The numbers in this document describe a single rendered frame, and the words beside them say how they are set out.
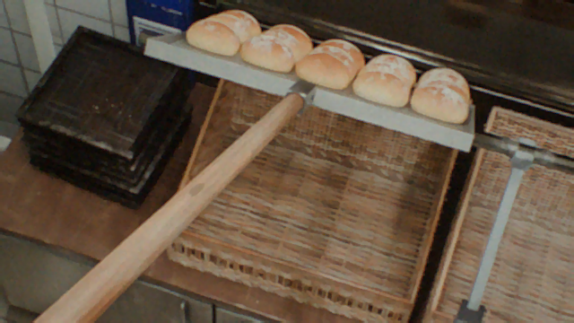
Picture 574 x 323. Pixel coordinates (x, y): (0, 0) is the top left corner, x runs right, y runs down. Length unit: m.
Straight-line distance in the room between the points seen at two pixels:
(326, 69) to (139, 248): 0.90
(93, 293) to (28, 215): 1.56
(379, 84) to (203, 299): 0.75
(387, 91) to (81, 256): 0.89
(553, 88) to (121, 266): 1.45
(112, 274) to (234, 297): 1.39
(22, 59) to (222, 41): 1.12
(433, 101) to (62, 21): 1.16
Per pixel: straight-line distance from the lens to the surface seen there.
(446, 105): 1.65
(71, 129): 2.11
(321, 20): 2.10
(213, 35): 1.70
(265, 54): 1.68
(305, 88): 1.48
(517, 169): 1.71
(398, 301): 2.00
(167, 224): 0.87
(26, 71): 2.77
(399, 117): 1.52
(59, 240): 2.23
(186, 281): 2.16
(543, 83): 2.08
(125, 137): 2.09
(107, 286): 0.74
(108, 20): 2.42
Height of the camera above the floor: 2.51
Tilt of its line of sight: 56 degrees down
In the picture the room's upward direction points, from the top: 6 degrees clockwise
